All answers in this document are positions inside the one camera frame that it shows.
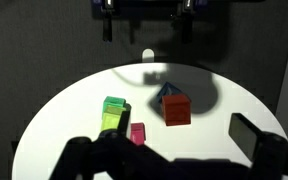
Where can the purple spring clamp left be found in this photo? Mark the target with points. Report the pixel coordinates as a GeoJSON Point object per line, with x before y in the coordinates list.
{"type": "Point", "coordinates": [108, 9]}

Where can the pink block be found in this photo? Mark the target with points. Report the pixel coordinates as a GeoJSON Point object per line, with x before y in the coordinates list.
{"type": "Point", "coordinates": [138, 133]}

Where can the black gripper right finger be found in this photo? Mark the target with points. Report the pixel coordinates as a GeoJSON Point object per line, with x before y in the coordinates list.
{"type": "Point", "coordinates": [260, 147]}

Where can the purple spring clamp right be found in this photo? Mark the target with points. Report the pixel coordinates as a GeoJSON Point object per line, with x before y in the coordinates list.
{"type": "Point", "coordinates": [186, 10]}

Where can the orange block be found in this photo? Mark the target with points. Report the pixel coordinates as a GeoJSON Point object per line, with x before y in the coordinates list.
{"type": "Point", "coordinates": [176, 109]}

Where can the yellow block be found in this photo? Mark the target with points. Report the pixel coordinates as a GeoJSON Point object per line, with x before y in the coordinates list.
{"type": "Point", "coordinates": [111, 117]}

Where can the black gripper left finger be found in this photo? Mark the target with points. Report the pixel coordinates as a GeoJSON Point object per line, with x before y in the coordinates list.
{"type": "Point", "coordinates": [124, 124]}

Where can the green block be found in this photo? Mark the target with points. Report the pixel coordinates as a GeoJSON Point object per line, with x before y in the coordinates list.
{"type": "Point", "coordinates": [114, 105]}

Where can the white round table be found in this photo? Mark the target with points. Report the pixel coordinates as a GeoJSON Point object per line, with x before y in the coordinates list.
{"type": "Point", "coordinates": [77, 111]}

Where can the blue block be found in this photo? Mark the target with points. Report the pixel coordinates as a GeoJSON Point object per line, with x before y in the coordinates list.
{"type": "Point", "coordinates": [167, 89]}

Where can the purple spring clamp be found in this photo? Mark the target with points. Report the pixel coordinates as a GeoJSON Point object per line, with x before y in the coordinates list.
{"type": "Point", "coordinates": [108, 9]}
{"type": "Point", "coordinates": [186, 10]}

